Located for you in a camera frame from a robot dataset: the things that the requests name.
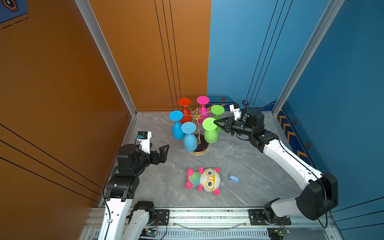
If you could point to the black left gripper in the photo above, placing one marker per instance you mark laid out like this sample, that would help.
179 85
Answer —
156 160

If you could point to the circuit board right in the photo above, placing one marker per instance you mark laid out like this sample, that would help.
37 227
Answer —
277 234

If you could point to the green wine glass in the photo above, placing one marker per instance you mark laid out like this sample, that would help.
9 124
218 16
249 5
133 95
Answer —
217 110
211 135

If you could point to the green circuit board left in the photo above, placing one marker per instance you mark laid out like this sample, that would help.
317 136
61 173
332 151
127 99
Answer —
147 234

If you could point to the blue wine glass left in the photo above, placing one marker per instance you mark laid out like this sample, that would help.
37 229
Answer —
177 132

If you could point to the aluminium corner post right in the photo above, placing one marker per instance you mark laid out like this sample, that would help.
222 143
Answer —
318 34

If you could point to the red wine glass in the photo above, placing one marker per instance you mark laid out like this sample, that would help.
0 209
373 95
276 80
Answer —
185 103

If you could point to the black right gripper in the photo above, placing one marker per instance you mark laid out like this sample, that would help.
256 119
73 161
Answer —
226 129

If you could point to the colourful plush toy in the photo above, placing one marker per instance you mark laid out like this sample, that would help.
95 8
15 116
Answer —
208 180

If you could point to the magenta wine glass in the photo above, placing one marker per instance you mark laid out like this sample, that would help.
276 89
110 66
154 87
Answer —
203 111

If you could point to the aluminium front rail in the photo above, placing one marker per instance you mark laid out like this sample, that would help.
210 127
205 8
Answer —
236 223

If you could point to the green wine glass front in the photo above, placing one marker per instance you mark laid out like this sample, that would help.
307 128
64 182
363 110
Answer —
211 135

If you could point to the blue wine glass front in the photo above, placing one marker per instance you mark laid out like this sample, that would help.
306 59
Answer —
189 140

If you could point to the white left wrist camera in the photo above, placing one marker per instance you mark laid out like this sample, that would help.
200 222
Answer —
144 141

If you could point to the small light blue stapler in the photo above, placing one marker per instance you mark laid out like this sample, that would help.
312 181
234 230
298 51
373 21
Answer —
234 179

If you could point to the aluminium corner post left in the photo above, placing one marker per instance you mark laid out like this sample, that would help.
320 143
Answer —
101 42

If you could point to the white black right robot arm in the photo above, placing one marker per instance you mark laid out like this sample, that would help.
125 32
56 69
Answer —
319 190

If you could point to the gold wine glass rack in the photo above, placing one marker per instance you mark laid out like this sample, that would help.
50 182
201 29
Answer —
202 144

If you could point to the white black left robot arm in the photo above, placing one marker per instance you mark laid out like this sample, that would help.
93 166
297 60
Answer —
119 222

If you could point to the blue wine glass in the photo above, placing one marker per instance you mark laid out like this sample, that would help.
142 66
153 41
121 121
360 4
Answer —
177 132
189 140

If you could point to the aluminium corner post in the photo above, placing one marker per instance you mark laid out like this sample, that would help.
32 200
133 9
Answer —
318 34
101 42

